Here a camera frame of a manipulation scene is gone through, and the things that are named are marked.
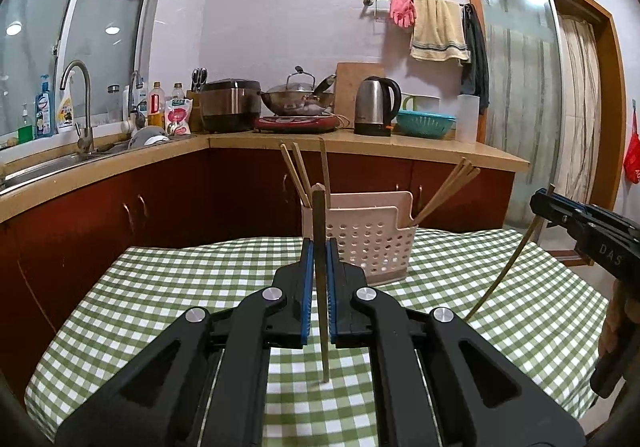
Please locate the small chrome tap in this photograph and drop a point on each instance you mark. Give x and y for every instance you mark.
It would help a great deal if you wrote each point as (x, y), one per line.
(132, 92)

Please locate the steel electric kettle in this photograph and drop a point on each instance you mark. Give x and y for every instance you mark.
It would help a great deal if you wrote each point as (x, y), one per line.
(375, 104)

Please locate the frosted glass door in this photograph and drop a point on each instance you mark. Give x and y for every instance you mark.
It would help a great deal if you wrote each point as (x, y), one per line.
(520, 102)

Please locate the tall steel faucet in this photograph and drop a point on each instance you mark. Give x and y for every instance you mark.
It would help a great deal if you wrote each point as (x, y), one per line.
(87, 127)

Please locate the green checkered tablecloth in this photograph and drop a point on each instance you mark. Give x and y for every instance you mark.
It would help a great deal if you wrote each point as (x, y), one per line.
(150, 302)

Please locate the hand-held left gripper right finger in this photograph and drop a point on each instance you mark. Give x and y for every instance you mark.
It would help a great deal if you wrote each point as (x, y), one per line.
(331, 297)

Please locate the red induction cooker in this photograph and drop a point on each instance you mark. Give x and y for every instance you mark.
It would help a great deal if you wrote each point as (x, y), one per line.
(295, 123)

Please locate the white bowl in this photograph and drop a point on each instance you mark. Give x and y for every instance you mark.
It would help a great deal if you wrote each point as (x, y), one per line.
(147, 134)

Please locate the wall towel rack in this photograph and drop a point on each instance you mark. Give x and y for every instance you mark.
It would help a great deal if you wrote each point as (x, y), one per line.
(377, 2)

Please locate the steel rice cooker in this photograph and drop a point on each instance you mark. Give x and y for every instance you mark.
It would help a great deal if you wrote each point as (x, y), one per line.
(230, 104)

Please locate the translucent white container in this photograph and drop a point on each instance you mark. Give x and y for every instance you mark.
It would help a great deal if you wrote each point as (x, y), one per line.
(469, 117)

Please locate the beige hanging towel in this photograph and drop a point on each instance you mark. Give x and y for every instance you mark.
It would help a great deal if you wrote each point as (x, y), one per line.
(437, 29)

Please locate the red and white packet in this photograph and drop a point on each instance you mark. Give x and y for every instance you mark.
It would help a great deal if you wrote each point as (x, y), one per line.
(178, 117)

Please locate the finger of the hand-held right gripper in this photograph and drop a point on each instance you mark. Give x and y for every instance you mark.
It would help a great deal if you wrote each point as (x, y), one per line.
(560, 219)
(555, 200)

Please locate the red hanging bag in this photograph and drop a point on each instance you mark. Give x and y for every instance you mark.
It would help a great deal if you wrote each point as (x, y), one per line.
(632, 157)

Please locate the dark hanging cloth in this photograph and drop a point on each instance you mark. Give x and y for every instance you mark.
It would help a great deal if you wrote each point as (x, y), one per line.
(475, 57)

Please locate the pink perforated utensil holder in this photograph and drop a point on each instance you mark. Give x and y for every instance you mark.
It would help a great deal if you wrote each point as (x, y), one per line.
(370, 242)

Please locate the wooden knife block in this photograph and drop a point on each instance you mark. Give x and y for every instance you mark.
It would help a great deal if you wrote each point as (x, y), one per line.
(194, 109)

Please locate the steel kitchen sink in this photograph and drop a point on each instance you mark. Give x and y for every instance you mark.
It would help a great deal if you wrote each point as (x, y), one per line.
(40, 167)

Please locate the striped curtain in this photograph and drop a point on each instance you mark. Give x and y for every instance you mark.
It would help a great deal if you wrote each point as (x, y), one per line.
(580, 127)

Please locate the pink rubber glove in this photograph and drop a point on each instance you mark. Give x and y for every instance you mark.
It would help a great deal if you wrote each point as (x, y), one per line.
(402, 9)

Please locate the wooden cutting board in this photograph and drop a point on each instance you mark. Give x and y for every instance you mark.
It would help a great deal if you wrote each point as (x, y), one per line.
(350, 87)

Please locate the teal plastic colander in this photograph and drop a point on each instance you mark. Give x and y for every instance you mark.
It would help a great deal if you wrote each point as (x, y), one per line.
(425, 123)

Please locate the steel wok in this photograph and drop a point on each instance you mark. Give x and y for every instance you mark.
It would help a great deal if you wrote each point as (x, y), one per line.
(297, 102)

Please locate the sliding glass window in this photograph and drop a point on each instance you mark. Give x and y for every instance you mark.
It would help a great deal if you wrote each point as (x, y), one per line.
(100, 52)

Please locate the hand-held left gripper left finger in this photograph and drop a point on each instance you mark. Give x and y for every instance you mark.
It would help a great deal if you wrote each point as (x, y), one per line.
(310, 297)

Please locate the clear capped bottle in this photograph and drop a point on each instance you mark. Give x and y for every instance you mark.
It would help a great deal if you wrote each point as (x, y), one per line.
(178, 91)

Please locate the glass wok lid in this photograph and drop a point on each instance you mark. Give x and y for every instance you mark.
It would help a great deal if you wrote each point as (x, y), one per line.
(292, 86)

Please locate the person's right hand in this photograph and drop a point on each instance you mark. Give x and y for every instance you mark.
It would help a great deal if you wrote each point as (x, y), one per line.
(612, 327)

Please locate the white spray bottle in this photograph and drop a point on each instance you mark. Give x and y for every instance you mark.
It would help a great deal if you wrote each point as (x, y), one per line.
(65, 107)

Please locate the wooden door frame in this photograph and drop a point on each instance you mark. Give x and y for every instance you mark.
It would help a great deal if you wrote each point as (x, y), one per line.
(467, 27)

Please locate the yellow oil bottle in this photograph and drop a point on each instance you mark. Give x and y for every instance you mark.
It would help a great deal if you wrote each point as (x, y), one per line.
(156, 106)

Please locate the small white bottle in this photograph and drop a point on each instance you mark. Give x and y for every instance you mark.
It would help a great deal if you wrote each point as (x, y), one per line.
(142, 101)

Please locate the green soap dispenser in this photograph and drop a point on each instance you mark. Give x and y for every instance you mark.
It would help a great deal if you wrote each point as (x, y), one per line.
(25, 129)

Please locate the green and white jug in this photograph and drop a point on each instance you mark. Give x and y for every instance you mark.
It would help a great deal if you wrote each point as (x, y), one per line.
(422, 102)

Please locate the blue detergent bottle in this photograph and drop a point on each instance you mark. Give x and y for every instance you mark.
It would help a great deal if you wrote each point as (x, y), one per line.
(44, 109)

